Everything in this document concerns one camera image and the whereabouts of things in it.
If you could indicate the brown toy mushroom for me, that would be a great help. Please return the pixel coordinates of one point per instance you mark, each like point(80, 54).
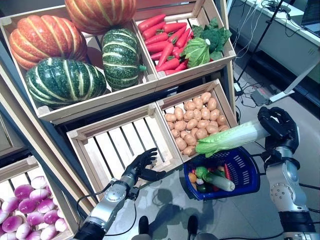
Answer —
point(194, 186)

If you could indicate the tan potato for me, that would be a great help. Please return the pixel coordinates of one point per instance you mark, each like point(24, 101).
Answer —
point(201, 133)
point(180, 125)
point(215, 115)
point(203, 123)
point(197, 115)
point(189, 150)
point(212, 104)
point(188, 115)
point(179, 113)
point(184, 134)
point(197, 103)
point(175, 133)
point(190, 105)
point(192, 124)
point(221, 120)
point(190, 140)
point(206, 97)
point(205, 113)
point(180, 143)
point(212, 128)
point(170, 117)
point(223, 128)

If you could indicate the black power adapter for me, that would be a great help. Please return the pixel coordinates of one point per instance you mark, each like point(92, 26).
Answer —
point(238, 88)

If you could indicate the red toy chili pepper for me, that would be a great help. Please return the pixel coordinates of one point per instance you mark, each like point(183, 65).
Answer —
point(227, 171)

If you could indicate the grey floor box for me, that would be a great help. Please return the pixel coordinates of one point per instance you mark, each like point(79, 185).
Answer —
point(260, 98)

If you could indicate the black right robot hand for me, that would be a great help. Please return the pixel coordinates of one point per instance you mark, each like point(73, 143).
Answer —
point(282, 127)

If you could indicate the black hub box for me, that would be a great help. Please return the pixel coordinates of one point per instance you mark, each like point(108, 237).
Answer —
point(281, 8)

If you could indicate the black metal stand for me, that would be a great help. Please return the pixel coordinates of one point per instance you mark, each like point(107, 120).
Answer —
point(260, 40)

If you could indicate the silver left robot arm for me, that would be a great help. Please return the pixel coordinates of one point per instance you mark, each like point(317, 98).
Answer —
point(112, 197)

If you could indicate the silver left robot leg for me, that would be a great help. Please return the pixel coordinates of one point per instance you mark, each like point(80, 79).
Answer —
point(143, 227)

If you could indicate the light wooden slatted crate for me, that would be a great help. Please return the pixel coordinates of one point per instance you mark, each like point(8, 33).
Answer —
point(197, 72)
point(225, 100)
point(17, 167)
point(100, 105)
point(112, 120)

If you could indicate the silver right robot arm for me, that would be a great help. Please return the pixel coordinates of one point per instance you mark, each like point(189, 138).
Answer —
point(287, 180)

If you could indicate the orange striped pumpkin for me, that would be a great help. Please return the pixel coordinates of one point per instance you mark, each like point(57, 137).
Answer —
point(100, 15)
point(47, 40)

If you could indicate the round bright green toy vegetable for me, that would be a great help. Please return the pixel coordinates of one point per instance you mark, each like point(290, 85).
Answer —
point(201, 172)

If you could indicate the blue plastic shopping basket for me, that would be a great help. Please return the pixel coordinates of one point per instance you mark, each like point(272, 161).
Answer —
point(247, 172)

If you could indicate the white toy garlic bulb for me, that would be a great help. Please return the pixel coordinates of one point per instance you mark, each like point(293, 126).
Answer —
point(200, 181)

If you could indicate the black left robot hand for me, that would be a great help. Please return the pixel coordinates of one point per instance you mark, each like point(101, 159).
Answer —
point(140, 166)

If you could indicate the dark green toy cucumber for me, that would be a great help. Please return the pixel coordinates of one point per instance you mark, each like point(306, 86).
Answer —
point(202, 188)

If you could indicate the red-orange carrot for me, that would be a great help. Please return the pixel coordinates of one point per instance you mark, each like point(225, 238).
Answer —
point(156, 38)
point(165, 53)
point(167, 65)
point(156, 55)
point(177, 34)
point(152, 30)
point(178, 68)
point(157, 46)
point(175, 27)
point(183, 37)
point(151, 22)

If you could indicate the dark green leafy bunch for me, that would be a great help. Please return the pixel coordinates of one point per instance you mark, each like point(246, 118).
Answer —
point(215, 35)

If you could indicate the napa cabbage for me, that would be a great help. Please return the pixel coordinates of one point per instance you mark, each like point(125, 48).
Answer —
point(221, 182)
point(232, 137)

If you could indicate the orange toy fruit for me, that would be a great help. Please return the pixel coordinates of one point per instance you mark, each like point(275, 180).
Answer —
point(192, 177)

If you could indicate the light green lettuce head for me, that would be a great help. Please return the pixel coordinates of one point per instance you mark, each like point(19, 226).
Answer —
point(197, 52)

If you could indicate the grey laptop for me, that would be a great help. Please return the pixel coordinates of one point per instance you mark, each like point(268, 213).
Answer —
point(311, 17)

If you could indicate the device with red display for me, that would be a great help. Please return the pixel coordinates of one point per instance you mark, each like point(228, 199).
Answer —
point(265, 90)

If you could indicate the white office desk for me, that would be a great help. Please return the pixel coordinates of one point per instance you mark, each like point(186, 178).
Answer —
point(280, 45)

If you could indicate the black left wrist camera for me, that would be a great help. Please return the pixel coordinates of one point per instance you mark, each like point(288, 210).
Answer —
point(134, 193)

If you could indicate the wooden display shelf frame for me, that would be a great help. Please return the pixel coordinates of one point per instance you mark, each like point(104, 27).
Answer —
point(37, 140)
point(10, 150)

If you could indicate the red toy bell pepper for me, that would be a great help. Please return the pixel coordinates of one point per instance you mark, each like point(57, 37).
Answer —
point(212, 170)

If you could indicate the green toy bell pepper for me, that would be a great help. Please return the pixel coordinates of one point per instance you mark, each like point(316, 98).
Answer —
point(219, 173)

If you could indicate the green striped pumpkin with stem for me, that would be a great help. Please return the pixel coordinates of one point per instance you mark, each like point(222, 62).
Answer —
point(120, 60)

